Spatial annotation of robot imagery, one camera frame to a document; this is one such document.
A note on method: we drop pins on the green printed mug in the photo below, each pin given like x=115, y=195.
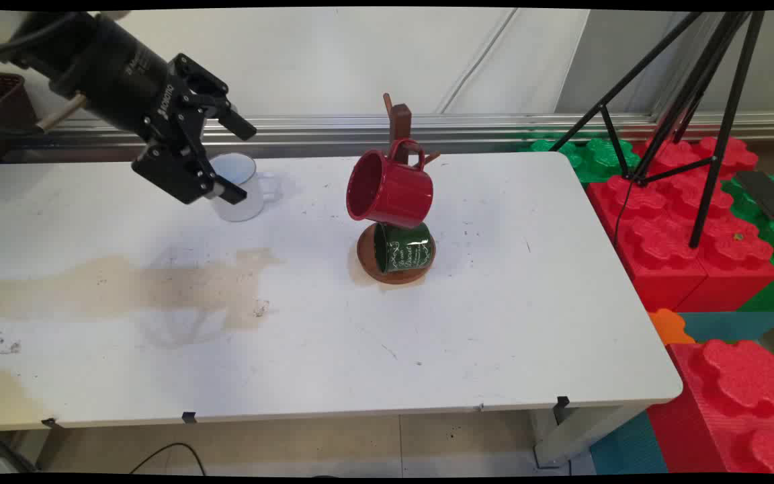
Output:
x=408, y=247

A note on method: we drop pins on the red enamel mug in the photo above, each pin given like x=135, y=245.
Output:
x=394, y=191

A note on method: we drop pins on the thin beige rod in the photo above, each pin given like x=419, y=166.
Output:
x=59, y=114

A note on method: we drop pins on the white mug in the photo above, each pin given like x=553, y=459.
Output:
x=246, y=202

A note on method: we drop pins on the black camera tripod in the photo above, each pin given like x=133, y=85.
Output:
x=713, y=154

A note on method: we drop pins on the teal foam block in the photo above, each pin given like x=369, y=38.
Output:
x=629, y=447
x=729, y=326

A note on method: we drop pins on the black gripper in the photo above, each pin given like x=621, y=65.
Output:
x=101, y=70

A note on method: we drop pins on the flat black phone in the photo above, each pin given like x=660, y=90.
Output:
x=766, y=195

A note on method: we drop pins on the white table leg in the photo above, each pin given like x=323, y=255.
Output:
x=578, y=433

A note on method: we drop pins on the orange foam piece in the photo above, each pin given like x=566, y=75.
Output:
x=668, y=327

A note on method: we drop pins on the brown wooden mug tree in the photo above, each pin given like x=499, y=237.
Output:
x=399, y=121

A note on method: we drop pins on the red foam block with studs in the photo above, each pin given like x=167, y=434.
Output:
x=729, y=410

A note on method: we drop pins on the black table edge clip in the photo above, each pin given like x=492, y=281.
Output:
x=562, y=402
x=51, y=423
x=189, y=417

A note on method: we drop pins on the large red foam block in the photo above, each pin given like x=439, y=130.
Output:
x=659, y=249

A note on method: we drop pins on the red foam block under tripod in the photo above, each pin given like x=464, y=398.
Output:
x=736, y=252

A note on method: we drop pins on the aluminium rail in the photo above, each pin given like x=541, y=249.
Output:
x=481, y=128

